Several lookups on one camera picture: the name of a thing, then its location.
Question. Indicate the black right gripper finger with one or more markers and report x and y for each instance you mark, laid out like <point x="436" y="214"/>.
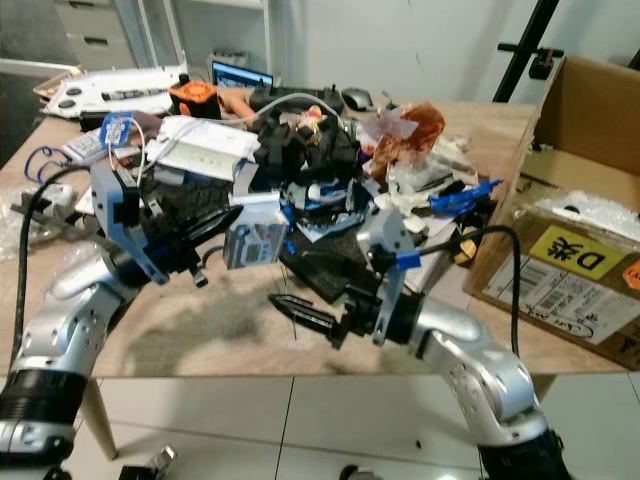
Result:
<point x="328" y="278"/>
<point x="310" y="315"/>

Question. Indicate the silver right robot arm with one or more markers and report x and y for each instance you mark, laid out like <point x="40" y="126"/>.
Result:
<point x="480" y="360"/>

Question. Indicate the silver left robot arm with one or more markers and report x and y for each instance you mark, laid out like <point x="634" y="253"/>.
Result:
<point x="60" y="320"/>

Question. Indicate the black crumpled trash pile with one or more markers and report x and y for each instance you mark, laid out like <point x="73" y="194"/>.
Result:
<point x="305" y="150"/>

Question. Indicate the black foam pad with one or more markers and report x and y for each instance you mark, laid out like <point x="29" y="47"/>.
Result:
<point x="195" y="195"/>

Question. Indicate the black flat mat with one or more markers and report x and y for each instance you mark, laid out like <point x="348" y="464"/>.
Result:
<point x="320" y="245"/>

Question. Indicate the white blue packet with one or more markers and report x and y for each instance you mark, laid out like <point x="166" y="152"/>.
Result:
<point x="255" y="238"/>

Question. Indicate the white flat box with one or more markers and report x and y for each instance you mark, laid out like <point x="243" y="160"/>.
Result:
<point x="200" y="148"/>

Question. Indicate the clear plastic wrapper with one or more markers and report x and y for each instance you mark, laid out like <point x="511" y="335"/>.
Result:
<point x="410" y="185"/>

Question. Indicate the blue white tag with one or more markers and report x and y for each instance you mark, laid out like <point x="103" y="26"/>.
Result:
<point x="122" y="130"/>

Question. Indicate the orange black device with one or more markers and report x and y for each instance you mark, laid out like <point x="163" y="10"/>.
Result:
<point x="195" y="95"/>

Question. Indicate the small white keypad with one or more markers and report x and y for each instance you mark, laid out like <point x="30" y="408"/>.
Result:
<point x="85" y="147"/>

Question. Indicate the laptop with lit screen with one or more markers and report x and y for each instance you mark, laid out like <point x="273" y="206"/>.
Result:
<point x="240" y="76"/>

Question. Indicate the black keyboard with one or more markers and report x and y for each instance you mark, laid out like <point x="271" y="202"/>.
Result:
<point x="290" y="95"/>

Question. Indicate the long white panel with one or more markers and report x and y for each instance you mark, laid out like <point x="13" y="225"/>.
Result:
<point x="120" y="88"/>

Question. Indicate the orange brown plastic bag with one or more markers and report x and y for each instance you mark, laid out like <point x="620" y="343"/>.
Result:
<point x="415" y="125"/>

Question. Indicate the wooden table leg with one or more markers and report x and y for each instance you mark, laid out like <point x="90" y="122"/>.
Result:
<point x="98" y="420"/>

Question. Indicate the grey computer mouse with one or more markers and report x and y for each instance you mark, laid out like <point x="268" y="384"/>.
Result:
<point x="357" y="98"/>

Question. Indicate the metal robot foot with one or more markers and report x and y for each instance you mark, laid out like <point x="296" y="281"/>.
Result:
<point x="150" y="468"/>

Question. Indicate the wooden tray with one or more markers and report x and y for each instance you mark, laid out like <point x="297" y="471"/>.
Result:
<point x="55" y="85"/>

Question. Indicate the white desk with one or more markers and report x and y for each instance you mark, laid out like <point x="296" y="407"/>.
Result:
<point x="230" y="3"/>

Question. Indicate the grey drawer cabinet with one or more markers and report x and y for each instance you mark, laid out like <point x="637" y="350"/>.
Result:
<point x="95" y="25"/>

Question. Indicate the brown cardboard box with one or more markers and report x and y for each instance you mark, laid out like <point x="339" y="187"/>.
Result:
<point x="590" y="110"/>

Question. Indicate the black tripod stand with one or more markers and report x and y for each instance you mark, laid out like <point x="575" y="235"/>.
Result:
<point x="532" y="40"/>

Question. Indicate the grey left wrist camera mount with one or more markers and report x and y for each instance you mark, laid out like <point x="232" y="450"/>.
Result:
<point x="112" y="205"/>

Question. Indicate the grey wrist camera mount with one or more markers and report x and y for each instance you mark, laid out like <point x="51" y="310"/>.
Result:
<point x="112" y="205"/>
<point x="390" y="235"/>

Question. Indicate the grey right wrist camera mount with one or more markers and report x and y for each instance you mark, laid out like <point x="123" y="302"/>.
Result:
<point x="390" y="235"/>

